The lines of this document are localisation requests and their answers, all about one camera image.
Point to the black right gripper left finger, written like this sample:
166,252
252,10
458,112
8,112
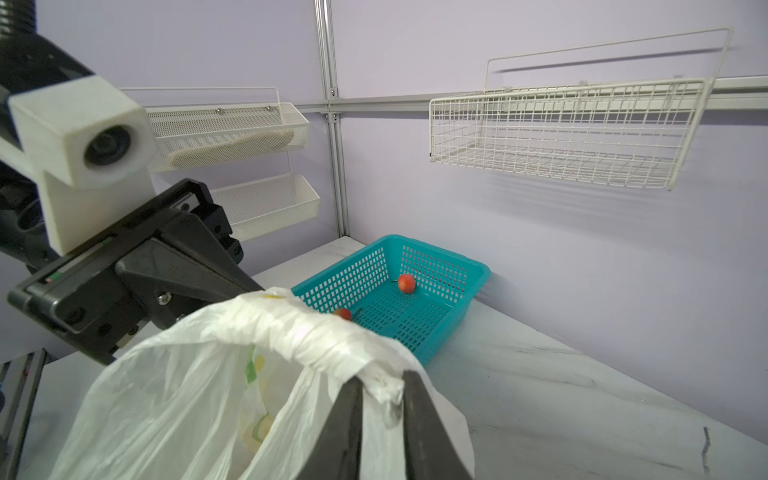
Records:
337,451

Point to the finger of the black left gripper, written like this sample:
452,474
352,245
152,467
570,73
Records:
170,284

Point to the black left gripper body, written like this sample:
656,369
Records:
78,296

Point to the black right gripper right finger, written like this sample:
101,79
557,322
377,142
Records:
429,453

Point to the white lemon print plastic bag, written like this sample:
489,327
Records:
239,390

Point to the small red fake fruit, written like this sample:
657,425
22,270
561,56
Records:
343,313

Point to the white mesh lower shelf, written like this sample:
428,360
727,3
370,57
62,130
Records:
260,207

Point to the white mesh shelf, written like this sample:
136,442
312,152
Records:
260,207
183,117

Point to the beige cloth in shelf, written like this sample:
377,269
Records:
241,147

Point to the white mesh upper shelf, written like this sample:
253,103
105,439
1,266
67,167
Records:
183,117

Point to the teal plastic fruit basket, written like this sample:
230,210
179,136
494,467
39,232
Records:
366,283

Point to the small red cherry fruit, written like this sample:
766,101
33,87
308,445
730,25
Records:
406,283

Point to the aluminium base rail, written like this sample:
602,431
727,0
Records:
20,380

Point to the white wire wall basket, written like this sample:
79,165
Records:
629,121

